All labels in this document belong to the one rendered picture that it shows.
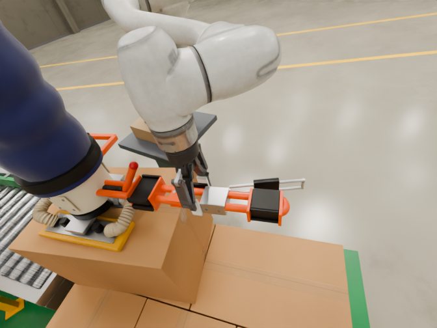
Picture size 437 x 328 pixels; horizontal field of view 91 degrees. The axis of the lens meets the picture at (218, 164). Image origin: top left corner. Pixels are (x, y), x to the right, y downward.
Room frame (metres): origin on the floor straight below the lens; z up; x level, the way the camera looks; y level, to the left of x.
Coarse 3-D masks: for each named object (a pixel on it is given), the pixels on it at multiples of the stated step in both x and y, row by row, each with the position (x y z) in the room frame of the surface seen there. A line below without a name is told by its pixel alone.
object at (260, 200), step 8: (256, 192) 0.34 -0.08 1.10; (264, 192) 0.33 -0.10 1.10; (272, 192) 0.32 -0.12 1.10; (280, 192) 0.32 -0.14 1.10; (248, 200) 0.32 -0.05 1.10; (256, 200) 0.31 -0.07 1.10; (264, 200) 0.31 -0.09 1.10; (272, 200) 0.30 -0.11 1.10; (280, 200) 0.29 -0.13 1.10; (248, 208) 0.29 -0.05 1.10; (256, 208) 0.29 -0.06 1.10; (264, 208) 0.28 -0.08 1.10; (272, 208) 0.28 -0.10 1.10; (280, 208) 0.27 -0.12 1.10; (248, 216) 0.29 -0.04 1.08; (256, 216) 0.29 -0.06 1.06; (264, 216) 0.28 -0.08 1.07; (272, 216) 0.27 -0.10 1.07; (280, 216) 0.26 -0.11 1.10; (280, 224) 0.26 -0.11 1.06
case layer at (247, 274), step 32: (224, 256) 0.43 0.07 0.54; (256, 256) 0.40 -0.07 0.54; (288, 256) 0.37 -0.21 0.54; (320, 256) 0.33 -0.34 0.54; (96, 288) 0.43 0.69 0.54; (224, 288) 0.30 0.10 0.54; (256, 288) 0.27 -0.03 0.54; (288, 288) 0.25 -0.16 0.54; (320, 288) 0.22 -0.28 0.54; (64, 320) 0.33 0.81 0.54; (96, 320) 0.30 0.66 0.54; (128, 320) 0.27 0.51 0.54; (160, 320) 0.24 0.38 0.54; (192, 320) 0.22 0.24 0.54; (224, 320) 0.19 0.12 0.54; (256, 320) 0.17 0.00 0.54; (288, 320) 0.15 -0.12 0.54; (320, 320) 0.12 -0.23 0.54
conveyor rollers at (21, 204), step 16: (0, 192) 1.34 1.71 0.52; (16, 192) 1.28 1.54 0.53; (0, 208) 1.16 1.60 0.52; (16, 208) 1.10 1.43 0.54; (32, 208) 1.09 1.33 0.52; (0, 224) 0.99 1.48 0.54; (16, 224) 0.97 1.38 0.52; (0, 240) 0.87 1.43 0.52; (0, 256) 0.73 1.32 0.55; (16, 256) 0.71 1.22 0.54; (0, 272) 0.63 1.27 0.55; (16, 272) 0.61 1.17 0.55; (32, 272) 0.59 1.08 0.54; (48, 272) 0.57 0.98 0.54
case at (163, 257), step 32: (32, 224) 0.55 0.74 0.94; (160, 224) 0.42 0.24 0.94; (192, 224) 0.48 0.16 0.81; (32, 256) 0.45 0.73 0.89; (64, 256) 0.39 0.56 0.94; (96, 256) 0.36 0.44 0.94; (128, 256) 0.33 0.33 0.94; (160, 256) 0.31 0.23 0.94; (192, 256) 0.39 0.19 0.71; (128, 288) 0.36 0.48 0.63; (160, 288) 0.30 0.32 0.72; (192, 288) 0.30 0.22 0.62
